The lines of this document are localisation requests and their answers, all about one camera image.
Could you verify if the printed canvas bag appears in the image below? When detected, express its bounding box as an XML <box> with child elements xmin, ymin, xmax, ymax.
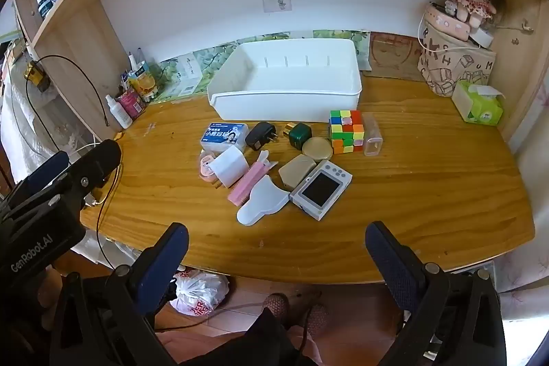
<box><xmin>417</xmin><ymin>25</ymin><xmax>497</xmax><ymax>97</ymax></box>

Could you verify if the white red plastic bag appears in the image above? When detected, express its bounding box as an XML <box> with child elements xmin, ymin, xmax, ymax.
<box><xmin>172</xmin><ymin>268</ymin><xmax>230</xmax><ymax>317</ymax></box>

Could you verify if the wooden desk shelf unit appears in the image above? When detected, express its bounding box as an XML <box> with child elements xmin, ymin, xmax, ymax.
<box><xmin>13</xmin><ymin>0</ymin><xmax>549</xmax><ymax>144</ymax></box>

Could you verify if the pink slipper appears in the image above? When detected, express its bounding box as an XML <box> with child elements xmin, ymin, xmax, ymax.
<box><xmin>305</xmin><ymin>303</ymin><xmax>331</xmax><ymax>334</ymax></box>
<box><xmin>261</xmin><ymin>293</ymin><xmax>290</xmax><ymax>319</ymax></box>

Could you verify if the green tissue pack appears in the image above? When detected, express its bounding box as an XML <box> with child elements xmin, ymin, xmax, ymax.
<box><xmin>451</xmin><ymin>80</ymin><xmax>504</xmax><ymax>126</ymax></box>

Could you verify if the clear plastic case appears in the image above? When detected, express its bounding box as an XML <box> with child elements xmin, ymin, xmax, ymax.
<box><xmin>361</xmin><ymin>113</ymin><xmax>384</xmax><ymax>156</ymax></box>

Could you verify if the beige rounded box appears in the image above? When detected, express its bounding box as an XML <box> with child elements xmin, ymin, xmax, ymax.
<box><xmin>278</xmin><ymin>154</ymin><xmax>318</xmax><ymax>192</ymax></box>

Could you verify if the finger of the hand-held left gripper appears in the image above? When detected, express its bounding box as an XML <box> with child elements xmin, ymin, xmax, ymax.
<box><xmin>13</xmin><ymin>151</ymin><xmax>70</xmax><ymax>199</ymax></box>
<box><xmin>9</xmin><ymin>140</ymin><xmax>123</xmax><ymax>221</ymax></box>

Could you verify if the black power adapter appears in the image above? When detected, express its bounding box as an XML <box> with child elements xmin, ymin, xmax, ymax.
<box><xmin>245</xmin><ymin>121</ymin><xmax>279</xmax><ymax>152</ymax></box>

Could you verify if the thin black cable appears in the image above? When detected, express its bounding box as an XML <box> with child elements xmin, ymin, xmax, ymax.
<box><xmin>23</xmin><ymin>55</ymin><xmax>125</xmax><ymax>276</ymax></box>

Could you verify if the pink snack packet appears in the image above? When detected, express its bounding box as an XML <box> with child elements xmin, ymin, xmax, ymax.
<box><xmin>117</xmin><ymin>88</ymin><xmax>147</xmax><ymax>120</ymax></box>

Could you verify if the dark clothing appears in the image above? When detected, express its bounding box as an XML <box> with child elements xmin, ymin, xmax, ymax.
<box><xmin>172</xmin><ymin>308</ymin><xmax>309</xmax><ymax>366</ymax></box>

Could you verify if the white plastic bottle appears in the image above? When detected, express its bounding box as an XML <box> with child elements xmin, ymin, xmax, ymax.
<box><xmin>105</xmin><ymin>94</ymin><xmax>133</xmax><ymax>129</ymax></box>

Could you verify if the pink brush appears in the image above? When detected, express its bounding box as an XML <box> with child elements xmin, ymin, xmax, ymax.
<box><xmin>227</xmin><ymin>150</ymin><xmax>279</xmax><ymax>207</ymax></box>

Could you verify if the white plug adapter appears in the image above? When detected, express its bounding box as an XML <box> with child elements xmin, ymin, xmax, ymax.
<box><xmin>211</xmin><ymin>145</ymin><xmax>250</xmax><ymax>187</ymax></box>

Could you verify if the colourful puzzle cube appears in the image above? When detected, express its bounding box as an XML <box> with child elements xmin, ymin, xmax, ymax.
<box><xmin>328</xmin><ymin>109</ymin><xmax>365</xmax><ymax>155</ymax></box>

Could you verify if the blue white floss box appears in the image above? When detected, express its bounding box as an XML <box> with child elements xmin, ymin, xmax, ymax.
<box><xmin>200</xmin><ymin>121</ymin><xmax>249</xmax><ymax>154</ymax></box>

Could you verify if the white plastic storage bin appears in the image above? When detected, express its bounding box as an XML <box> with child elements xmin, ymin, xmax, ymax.
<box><xmin>207</xmin><ymin>39</ymin><xmax>363</xmax><ymax>123</ymax></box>

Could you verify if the black gold small object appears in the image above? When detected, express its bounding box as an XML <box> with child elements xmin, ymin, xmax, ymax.
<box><xmin>23</xmin><ymin>61</ymin><xmax>50</xmax><ymax>92</ymax></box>

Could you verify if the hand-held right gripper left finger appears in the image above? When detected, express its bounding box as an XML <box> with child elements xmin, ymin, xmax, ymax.
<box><xmin>51</xmin><ymin>221</ymin><xmax>190</xmax><ymax>366</ymax></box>

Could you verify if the pink round case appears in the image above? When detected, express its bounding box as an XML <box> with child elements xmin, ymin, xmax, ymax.
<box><xmin>198</xmin><ymin>151</ymin><xmax>221</xmax><ymax>179</ymax></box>

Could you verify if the brown cartoon face paper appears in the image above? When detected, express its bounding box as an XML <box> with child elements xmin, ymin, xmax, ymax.
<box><xmin>369</xmin><ymin>32</ymin><xmax>425</xmax><ymax>81</ymax></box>

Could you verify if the small metal wall hook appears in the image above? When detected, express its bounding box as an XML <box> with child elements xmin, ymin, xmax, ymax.
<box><xmin>512</xmin><ymin>19</ymin><xmax>537</xmax><ymax>45</ymax></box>

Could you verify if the white lace cloth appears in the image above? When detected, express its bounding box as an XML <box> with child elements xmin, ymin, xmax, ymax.
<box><xmin>0</xmin><ymin>40</ymin><xmax>99</xmax><ymax>178</ymax></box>

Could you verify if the white carton box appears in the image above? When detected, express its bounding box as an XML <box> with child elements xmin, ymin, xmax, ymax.
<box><xmin>161</xmin><ymin>53</ymin><xmax>203</xmax><ymax>98</ymax></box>

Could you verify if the green leaf print paper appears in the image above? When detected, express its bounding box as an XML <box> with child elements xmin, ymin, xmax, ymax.
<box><xmin>148</xmin><ymin>29</ymin><xmax>372</xmax><ymax>101</ymax></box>

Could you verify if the green gold cube charger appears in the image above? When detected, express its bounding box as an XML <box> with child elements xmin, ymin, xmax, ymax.
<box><xmin>283</xmin><ymin>123</ymin><xmax>315</xmax><ymax>148</ymax></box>

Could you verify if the round gold compact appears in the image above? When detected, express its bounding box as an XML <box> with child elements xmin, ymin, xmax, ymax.
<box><xmin>302</xmin><ymin>137</ymin><xmax>334</xmax><ymax>159</ymax></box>

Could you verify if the white plastic scoop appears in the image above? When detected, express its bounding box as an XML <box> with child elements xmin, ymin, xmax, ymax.
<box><xmin>236</xmin><ymin>175</ymin><xmax>289</xmax><ymax>227</ymax></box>

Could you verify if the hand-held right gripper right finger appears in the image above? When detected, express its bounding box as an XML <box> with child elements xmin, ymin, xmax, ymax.
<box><xmin>364</xmin><ymin>220</ymin><xmax>507</xmax><ymax>366</ymax></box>

